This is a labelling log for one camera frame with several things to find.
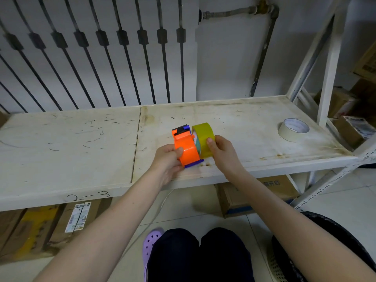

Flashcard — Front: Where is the person's right hand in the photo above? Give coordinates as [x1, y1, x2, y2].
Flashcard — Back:
[206, 135, 249, 181]

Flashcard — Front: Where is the person's left hand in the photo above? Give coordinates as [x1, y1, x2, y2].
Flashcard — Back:
[150, 143, 184, 188]

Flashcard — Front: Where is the orange blue tape dispenser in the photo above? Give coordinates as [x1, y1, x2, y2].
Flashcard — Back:
[172, 124, 205, 169]

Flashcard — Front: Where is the yellow tape roll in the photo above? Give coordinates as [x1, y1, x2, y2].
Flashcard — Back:
[191, 122, 216, 159]

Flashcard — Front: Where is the white tape roll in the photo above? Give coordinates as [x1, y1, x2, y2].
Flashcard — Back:
[278, 118, 310, 143]

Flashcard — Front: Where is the person's right forearm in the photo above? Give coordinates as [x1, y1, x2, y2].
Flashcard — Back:
[233, 172, 376, 282]

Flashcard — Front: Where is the person's left forearm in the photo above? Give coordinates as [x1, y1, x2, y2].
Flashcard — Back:
[34, 173, 168, 282]

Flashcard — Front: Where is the person's left leg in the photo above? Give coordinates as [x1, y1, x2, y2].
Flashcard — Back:
[146, 228, 200, 282]

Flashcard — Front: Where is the person's leg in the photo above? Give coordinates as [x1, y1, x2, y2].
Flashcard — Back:
[199, 227, 255, 282]
[146, 228, 200, 282]

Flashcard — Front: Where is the person's right leg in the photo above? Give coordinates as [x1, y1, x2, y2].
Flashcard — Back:
[199, 227, 255, 282]

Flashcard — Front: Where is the blue striped cardboard box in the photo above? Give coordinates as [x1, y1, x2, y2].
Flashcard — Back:
[214, 174, 300, 218]

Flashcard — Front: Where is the purple clog shoe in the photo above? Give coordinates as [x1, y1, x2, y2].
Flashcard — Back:
[142, 227, 165, 282]

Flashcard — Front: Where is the white labelled long cardboard box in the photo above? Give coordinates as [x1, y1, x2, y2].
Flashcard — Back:
[44, 198, 113, 256]

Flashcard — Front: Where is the white metal shelf rack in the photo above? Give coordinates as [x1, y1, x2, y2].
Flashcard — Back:
[0, 0, 376, 212]

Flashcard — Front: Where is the white radiator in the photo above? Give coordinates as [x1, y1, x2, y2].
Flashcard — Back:
[0, 0, 200, 114]

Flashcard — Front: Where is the grey metal pipe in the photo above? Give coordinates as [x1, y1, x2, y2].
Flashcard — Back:
[199, 5, 280, 98]

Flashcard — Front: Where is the small labelled cardboard parcel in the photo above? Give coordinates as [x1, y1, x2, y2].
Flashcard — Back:
[333, 115, 376, 150]

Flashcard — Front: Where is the beige mesh waste basket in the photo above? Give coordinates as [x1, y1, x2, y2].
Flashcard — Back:
[266, 249, 290, 282]

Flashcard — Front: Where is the small brown cardboard box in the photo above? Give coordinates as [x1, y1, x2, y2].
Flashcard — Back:
[313, 86, 360, 119]

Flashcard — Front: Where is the black bin bag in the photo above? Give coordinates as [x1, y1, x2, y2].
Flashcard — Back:
[271, 211, 376, 282]

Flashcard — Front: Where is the white perforated shelf rack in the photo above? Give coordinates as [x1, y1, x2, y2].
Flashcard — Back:
[289, 135, 376, 210]

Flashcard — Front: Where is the yellow taped cardboard box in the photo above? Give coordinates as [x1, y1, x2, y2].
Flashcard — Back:
[0, 204, 61, 263]

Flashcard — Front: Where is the dark brown cardboard box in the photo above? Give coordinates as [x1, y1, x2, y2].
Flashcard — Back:
[349, 78, 376, 127]

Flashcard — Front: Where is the white floor cable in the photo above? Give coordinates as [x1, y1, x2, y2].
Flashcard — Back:
[117, 189, 174, 262]

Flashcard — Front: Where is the brass valve red handle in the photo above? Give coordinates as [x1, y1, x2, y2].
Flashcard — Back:
[255, 0, 271, 14]

